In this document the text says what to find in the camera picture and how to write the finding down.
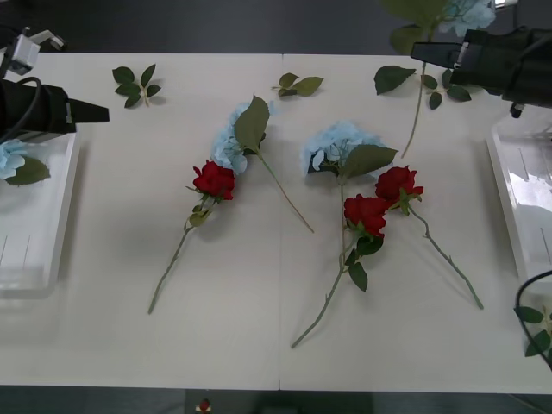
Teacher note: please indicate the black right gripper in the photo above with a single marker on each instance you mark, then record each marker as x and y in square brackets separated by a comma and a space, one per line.
[491, 64]

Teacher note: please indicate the pale grey left wrist camera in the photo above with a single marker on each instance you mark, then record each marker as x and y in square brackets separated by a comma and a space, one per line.
[23, 54]

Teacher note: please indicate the pale grey wrist camera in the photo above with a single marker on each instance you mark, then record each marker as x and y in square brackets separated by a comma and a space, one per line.
[516, 110]
[23, 54]

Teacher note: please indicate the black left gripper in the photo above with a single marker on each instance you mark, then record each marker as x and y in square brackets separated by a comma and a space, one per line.
[52, 112]

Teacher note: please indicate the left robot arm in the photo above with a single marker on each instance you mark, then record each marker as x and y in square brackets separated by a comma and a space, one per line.
[5, 108]

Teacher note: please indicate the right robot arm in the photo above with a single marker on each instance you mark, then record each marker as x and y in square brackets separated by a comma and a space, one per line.
[541, 73]

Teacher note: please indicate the red rose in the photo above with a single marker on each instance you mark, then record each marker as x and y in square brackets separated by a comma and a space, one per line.
[213, 180]
[366, 211]
[397, 181]

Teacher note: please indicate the loose green leaf twig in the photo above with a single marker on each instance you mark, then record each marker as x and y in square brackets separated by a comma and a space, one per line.
[308, 85]
[459, 92]
[528, 315]
[125, 75]

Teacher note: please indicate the shallow white box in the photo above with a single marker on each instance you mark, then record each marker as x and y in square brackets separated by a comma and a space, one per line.
[530, 207]
[39, 224]

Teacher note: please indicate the pale blue flower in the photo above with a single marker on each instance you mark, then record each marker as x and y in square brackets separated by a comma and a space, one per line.
[468, 15]
[252, 125]
[340, 136]
[13, 157]

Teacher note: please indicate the pale grey right wrist camera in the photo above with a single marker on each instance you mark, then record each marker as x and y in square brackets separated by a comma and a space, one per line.
[516, 110]

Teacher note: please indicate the red round button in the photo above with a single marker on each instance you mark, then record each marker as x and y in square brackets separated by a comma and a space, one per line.
[203, 406]

